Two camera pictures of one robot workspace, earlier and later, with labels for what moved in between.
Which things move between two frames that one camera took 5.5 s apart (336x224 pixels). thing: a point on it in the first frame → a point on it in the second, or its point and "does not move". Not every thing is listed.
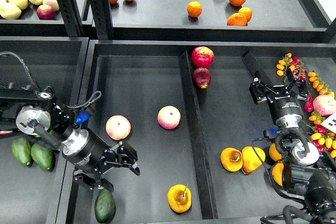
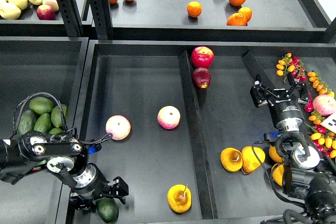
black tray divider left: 199,142 does not move
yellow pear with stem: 179,198 does not move
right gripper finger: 259,90 does not move
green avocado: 42,156 → 41,105
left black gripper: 87,150 → 91,183
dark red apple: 201,77 does not move
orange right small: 247,12 does not move
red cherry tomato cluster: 300,69 does not move
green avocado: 21,149 → 43,124
